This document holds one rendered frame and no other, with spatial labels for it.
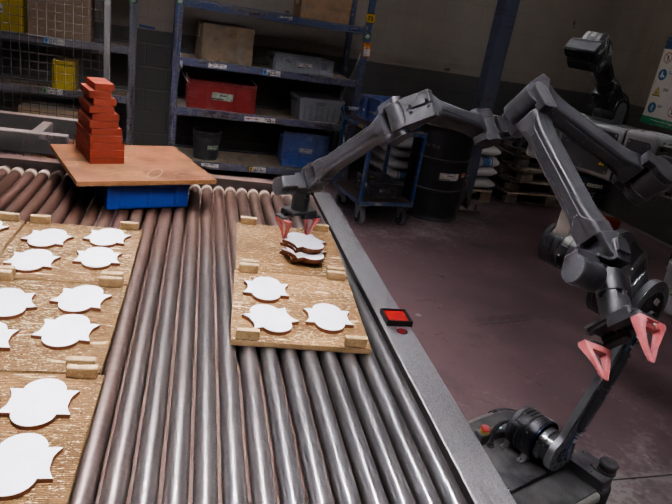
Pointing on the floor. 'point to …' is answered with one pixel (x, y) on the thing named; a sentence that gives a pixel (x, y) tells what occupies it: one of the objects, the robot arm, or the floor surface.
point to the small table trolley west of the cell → (347, 190)
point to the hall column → (506, 13)
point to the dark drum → (438, 173)
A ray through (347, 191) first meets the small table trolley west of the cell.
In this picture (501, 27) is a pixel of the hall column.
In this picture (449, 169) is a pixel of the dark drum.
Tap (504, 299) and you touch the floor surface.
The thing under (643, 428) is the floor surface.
